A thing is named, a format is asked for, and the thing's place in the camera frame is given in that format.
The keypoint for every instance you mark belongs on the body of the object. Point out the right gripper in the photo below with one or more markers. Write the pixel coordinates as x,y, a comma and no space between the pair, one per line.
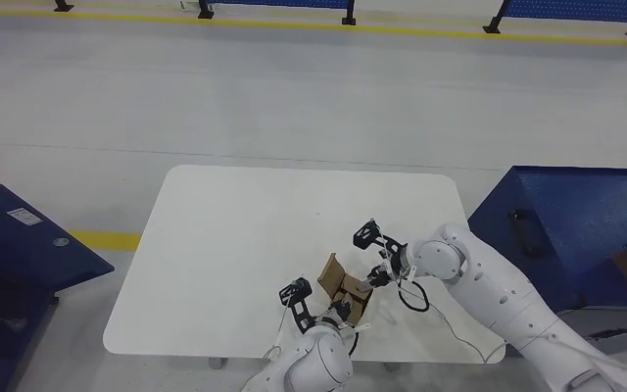
400,262

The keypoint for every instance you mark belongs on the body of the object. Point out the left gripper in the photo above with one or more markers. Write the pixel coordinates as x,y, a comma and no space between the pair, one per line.
337,318

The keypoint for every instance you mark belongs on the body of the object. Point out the small brown carton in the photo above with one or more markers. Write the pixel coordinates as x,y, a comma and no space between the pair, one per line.
334,274

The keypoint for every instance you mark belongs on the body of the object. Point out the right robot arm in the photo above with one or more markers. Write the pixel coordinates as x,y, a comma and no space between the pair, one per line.
495,294

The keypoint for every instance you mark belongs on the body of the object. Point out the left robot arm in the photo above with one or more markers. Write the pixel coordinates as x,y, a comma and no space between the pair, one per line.
313,365

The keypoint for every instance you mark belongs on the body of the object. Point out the grey table leg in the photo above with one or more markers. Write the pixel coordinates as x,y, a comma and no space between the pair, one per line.
218,363

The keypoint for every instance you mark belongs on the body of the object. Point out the dark blue partition panel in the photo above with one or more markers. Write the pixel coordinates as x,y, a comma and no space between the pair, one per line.
39,250

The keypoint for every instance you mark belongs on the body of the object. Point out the black panel foot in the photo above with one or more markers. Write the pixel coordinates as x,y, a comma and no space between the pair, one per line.
63,6

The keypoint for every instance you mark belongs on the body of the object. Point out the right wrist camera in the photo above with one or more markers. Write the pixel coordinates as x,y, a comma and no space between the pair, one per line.
366,234

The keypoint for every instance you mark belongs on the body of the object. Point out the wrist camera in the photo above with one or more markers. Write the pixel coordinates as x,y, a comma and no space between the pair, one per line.
366,234
295,291

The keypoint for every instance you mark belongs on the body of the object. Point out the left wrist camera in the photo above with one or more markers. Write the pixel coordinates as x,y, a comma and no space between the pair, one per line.
295,291

